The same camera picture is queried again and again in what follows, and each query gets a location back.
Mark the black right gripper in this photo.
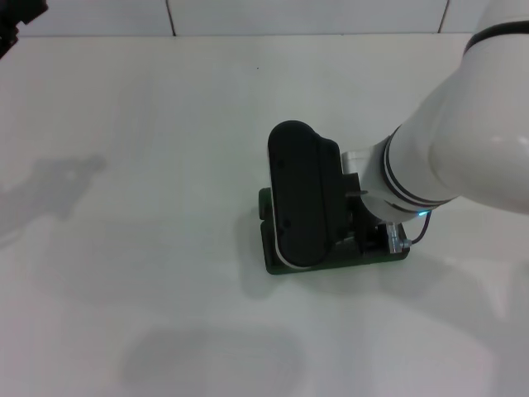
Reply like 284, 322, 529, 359
350, 204, 390, 258

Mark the green glasses case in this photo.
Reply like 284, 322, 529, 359
258, 187, 411, 276

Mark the right gripper cable with connector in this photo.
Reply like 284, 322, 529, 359
384, 209, 431, 254

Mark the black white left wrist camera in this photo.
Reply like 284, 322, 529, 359
266, 120, 361, 270

